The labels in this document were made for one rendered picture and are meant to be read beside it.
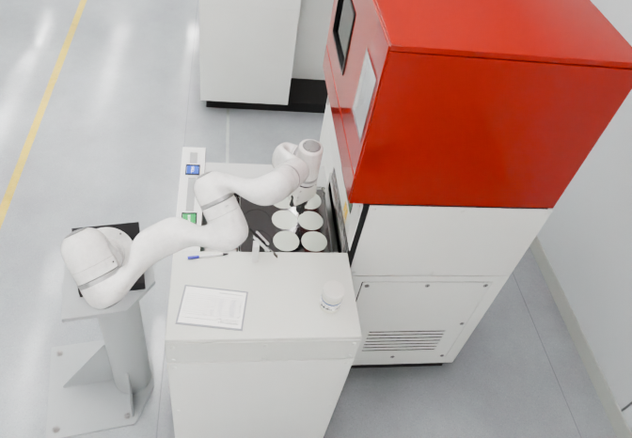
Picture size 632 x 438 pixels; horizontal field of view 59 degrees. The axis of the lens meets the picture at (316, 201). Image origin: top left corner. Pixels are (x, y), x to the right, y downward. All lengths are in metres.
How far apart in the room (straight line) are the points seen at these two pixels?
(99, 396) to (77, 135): 1.84
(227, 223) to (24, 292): 1.81
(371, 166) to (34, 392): 1.88
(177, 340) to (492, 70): 1.21
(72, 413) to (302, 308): 1.30
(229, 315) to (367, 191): 0.60
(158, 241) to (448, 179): 0.92
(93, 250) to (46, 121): 2.57
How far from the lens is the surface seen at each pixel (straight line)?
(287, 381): 2.07
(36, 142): 3.99
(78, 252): 1.62
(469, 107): 1.66
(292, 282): 1.92
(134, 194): 3.53
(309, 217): 2.21
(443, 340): 2.74
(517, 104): 1.72
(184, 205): 2.14
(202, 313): 1.84
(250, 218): 2.18
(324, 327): 1.84
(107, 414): 2.77
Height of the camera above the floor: 2.53
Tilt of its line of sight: 46 degrees down
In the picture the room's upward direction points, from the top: 11 degrees clockwise
